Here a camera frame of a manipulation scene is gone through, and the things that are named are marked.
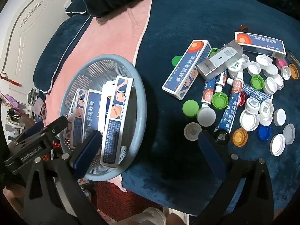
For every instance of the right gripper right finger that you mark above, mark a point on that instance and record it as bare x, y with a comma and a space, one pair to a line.
220, 163

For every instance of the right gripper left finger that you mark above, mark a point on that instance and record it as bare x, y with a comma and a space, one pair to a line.
75, 167

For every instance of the blue ointment tube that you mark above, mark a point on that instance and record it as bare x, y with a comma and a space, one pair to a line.
229, 114

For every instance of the silver grey carton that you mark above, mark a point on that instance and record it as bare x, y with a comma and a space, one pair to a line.
214, 65

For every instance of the gold bottle cap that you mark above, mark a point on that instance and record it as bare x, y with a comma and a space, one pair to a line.
239, 137

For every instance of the grey folded cloth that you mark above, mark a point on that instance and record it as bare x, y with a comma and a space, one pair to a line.
39, 108

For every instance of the blue bottle cap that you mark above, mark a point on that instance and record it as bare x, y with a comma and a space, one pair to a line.
264, 132

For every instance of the blue ointment box in basket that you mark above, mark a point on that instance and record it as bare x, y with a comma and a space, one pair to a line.
118, 94

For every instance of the green open bottle cap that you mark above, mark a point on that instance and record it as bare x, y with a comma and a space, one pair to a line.
219, 100

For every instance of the green bottle cap lower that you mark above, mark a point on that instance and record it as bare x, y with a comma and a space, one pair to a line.
190, 108

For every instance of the light blue plastic basket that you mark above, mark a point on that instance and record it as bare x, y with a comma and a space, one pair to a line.
92, 77

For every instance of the white cap green print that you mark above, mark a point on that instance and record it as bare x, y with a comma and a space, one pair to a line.
235, 68

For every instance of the blue ointment box orange circle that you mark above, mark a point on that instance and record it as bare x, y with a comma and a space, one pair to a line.
185, 72

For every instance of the dark blue pillow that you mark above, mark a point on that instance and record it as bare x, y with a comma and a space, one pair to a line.
57, 50

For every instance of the pink bottle cap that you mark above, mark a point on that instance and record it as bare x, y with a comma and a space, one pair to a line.
280, 63

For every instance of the blue ointment box far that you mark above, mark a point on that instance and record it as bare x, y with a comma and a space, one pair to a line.
260, 44

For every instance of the white door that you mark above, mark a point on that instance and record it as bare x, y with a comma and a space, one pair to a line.
26, 28

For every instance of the pink towel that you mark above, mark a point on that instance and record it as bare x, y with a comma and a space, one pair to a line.
119, 33

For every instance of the brown bottle cap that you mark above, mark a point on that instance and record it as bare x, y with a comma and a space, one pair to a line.
243, 28

